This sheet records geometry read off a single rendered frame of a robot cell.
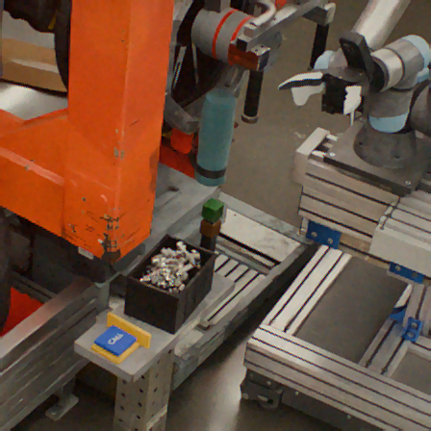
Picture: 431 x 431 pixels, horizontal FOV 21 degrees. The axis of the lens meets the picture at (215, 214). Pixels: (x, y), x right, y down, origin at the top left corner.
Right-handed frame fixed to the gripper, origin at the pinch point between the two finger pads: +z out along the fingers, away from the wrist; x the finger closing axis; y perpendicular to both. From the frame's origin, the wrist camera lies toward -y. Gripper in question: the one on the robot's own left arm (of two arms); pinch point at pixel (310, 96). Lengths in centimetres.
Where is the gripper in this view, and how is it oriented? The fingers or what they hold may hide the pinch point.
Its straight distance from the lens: 211.0
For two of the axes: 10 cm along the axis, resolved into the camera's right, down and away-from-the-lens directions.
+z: -6.7, 3.8, -6.4
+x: -7.4, -3.5, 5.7
